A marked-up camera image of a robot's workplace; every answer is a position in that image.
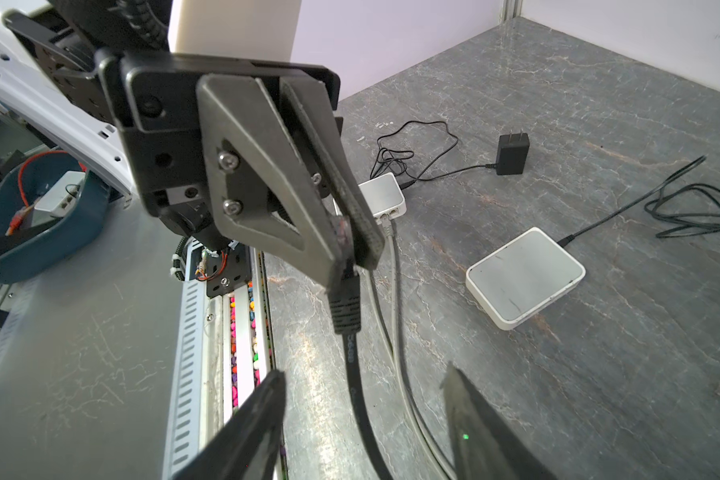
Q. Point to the front aluminium rail base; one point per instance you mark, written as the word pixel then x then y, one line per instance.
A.
pixel 224 351

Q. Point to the white network switch box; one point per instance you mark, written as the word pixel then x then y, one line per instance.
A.
pixel 523 277

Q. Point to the blue parts bin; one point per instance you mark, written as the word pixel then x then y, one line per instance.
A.
pixel 50 208

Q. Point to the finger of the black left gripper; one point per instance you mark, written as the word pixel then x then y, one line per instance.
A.
pixel 261 194
pixel 309 101

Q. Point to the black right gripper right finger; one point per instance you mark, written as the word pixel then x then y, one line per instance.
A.
pixel 483 445

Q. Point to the black power adapter large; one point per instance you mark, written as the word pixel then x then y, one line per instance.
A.
pixel 510 160

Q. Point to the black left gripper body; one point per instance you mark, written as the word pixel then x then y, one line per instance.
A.
pixel 152 100

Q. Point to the black power adapter small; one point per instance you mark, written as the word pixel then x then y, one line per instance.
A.
pixel 655 203

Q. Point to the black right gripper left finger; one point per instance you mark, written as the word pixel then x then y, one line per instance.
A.
pixel 248 446

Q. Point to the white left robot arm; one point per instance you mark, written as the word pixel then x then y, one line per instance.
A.
pixel 48 70

